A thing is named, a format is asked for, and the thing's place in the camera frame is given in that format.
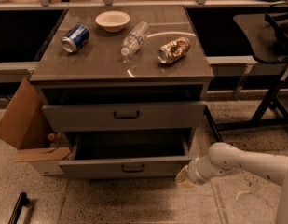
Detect grey drawer cabinet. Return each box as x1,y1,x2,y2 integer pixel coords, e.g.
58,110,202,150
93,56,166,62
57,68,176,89
28,5,214,181

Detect white paper bowl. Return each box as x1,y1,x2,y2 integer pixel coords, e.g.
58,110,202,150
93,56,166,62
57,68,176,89
95,11,130,33

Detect brown cardboard box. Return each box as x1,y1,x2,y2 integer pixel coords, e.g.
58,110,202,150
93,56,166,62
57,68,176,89
0,78,71,175

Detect grey drawer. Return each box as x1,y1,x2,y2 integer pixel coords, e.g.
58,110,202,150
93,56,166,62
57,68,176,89
59,128,193,179
43,102,205,132

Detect blue soda can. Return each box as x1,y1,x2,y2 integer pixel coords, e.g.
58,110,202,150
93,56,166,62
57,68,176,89
61,25,89,53

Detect black side table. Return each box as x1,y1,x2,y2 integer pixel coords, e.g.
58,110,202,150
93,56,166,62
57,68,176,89
205,2,288,142

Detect small round brown object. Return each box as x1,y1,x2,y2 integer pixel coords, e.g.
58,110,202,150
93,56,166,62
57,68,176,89
48,133,56,142

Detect clear plastic water bottle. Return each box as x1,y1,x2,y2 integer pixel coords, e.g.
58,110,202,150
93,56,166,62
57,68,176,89
121,21,150,56

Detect gold crumpled can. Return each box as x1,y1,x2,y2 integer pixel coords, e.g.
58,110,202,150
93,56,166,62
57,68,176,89
158,37,191,64

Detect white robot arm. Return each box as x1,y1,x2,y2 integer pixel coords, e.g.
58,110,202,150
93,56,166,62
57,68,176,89
175,142,288,224

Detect black bar on floor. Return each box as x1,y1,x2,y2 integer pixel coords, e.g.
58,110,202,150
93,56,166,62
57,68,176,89
8,192,30,224

